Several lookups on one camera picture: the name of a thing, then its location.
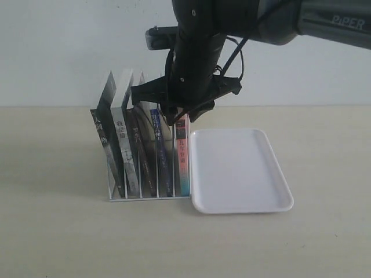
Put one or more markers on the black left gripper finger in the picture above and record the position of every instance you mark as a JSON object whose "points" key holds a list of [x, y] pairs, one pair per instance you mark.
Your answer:
{"points": [[173, 114]]}

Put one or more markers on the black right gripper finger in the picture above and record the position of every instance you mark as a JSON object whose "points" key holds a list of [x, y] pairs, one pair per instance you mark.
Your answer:
{"points": [[198, 111]]}

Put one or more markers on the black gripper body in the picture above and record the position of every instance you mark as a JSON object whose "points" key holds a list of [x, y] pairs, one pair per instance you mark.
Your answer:
{"points": [[189, 79]]}

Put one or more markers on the dark blue book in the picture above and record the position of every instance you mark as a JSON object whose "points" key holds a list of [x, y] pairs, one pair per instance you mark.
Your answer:
{"points": [[165, 177]]}

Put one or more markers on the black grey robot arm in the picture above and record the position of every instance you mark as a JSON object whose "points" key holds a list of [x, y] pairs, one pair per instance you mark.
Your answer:
{"points": [[210, 34]]}

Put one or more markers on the pink teal book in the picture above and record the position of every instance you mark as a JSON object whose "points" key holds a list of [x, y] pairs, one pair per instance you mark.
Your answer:
{"points": [[181, 128]]}

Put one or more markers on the dark brown book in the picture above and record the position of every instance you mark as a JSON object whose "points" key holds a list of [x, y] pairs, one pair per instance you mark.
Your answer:
{"points": [[143, 149]]}

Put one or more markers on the clear acrylic book rack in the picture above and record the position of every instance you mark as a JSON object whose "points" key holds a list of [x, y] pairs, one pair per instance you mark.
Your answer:
{"points": [[157, 161]]}

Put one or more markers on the grey white book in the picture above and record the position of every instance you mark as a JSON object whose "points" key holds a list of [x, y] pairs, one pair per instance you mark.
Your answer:
{"points": [[118, 106]]}

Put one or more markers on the black white leftmost book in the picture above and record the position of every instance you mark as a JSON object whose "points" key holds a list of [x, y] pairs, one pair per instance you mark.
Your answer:
{"points": [[100, 111]]}

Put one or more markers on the white plastic tray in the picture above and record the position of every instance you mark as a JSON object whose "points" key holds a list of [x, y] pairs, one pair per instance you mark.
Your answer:
{"points": [[235, 171]]}

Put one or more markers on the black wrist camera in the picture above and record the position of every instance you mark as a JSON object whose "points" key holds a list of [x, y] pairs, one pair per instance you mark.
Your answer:
{"points": [[161, 38]]}

